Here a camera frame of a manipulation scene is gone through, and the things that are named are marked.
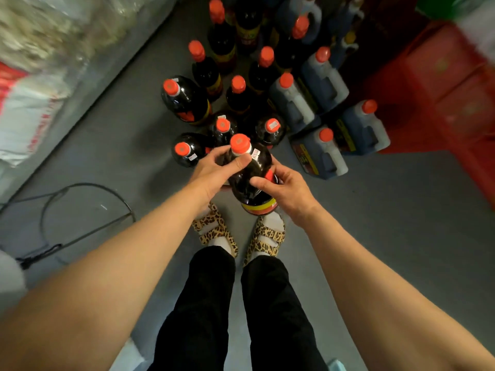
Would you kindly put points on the person's left hand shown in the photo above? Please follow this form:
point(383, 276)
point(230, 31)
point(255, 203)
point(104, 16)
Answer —
point(207, 177)

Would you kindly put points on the person's right hand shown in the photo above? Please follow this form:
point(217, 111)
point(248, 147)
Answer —
point(296, 197)

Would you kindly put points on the person's right thumb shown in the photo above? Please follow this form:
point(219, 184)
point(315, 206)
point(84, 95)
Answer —
point(263, 183)

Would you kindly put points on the person's left thumb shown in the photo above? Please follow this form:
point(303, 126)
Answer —
point(236, 164)

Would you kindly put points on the dark sauce bottle red cap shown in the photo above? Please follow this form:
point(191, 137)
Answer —
point(253, 191)

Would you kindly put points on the person's right forearm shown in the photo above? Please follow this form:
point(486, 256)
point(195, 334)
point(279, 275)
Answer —
point(386, 297)

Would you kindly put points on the person's left forearm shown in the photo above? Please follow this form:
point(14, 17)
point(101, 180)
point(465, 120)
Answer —
point(104, 282)

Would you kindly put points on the white sock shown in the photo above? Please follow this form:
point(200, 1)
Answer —
point(222, 242)
point(275, 220)

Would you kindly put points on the leopard print sandal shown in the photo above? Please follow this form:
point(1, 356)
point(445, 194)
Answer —
point(267, 241)
point(216, 229)

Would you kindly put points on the cluster of dark sauce bottles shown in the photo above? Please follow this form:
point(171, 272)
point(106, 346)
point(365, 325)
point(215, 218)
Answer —
point(185, 100)

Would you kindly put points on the black trousers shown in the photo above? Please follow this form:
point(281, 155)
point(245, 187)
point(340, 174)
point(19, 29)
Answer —
point(201, 316)

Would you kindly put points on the grey metal shelf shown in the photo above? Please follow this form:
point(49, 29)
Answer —
point(96, 84)

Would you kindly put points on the stack of red plastic crates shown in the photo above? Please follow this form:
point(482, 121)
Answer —
point(444, 92)

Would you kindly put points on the white printed sack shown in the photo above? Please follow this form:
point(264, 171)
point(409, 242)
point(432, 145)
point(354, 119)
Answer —
point(27, 111)

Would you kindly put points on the clear bag of dried goods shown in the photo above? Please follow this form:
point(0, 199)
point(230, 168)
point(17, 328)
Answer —
point(50, 26)

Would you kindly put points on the white plastic object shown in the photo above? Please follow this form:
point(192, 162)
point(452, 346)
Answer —
point(9, 278)

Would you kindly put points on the green box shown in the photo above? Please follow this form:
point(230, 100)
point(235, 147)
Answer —
point(452, 5)

